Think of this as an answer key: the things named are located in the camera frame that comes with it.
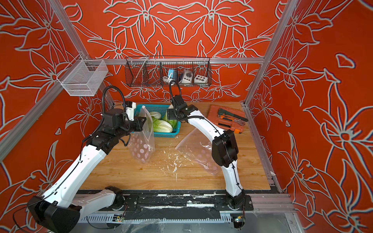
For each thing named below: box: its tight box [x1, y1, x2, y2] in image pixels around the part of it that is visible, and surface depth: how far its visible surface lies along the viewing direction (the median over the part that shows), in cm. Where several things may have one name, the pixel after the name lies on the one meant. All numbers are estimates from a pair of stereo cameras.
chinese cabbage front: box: [151, 116, 173, 133], surface depth 94 cm
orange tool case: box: [206, 104, 247, 134], surface depth 105 cm
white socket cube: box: [194, 74, 208, 84], surface depth 96 cm
